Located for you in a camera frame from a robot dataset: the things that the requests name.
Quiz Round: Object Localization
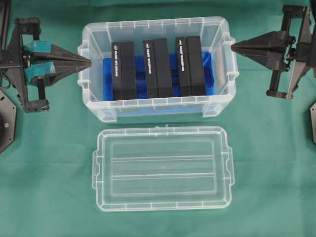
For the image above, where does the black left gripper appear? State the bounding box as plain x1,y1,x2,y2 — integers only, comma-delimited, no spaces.
0,18,91,113

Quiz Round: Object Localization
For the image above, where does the black camera box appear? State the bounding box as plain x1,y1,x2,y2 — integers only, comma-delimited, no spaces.
111,41,137,101
175,36,206,97
143,39,173,98

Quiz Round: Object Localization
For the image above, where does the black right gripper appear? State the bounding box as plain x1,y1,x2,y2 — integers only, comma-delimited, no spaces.
231,4,316,99

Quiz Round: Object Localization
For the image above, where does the black camera box middle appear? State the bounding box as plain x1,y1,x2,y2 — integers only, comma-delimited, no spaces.
143,39,173,98

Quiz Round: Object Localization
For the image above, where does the clear plastic box lid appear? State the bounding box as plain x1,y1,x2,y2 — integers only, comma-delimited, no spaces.
92,126,235,212

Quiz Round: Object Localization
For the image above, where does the clear plastic storage box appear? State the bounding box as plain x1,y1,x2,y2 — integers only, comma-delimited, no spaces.
78,16,239,123

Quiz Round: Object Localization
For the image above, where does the blue foam liner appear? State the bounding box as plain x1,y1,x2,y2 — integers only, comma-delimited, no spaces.
103,52,215,101

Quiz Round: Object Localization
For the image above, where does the black camera box left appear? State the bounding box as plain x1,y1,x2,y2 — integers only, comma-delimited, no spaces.
111,41,137,101

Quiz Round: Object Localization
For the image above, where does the black camera box right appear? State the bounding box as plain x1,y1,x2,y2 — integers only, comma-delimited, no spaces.
175,36,206,97

